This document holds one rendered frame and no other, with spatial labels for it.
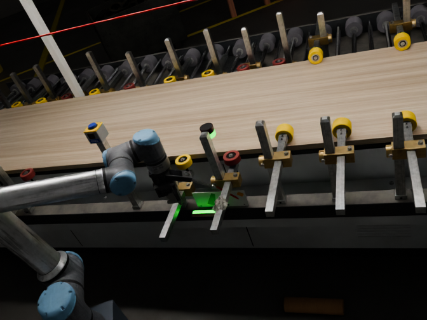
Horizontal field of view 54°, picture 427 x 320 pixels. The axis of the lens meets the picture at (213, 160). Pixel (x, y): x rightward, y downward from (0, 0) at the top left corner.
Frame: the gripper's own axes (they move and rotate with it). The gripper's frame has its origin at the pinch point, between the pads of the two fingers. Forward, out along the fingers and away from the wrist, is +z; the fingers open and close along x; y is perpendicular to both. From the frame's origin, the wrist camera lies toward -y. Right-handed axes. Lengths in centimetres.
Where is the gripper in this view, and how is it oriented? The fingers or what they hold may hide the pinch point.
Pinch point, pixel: (181, 201)
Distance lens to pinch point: 177.5
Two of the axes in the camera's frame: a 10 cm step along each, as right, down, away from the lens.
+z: 2.8, 7.6, 5.8
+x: 1.8, 5.6, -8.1
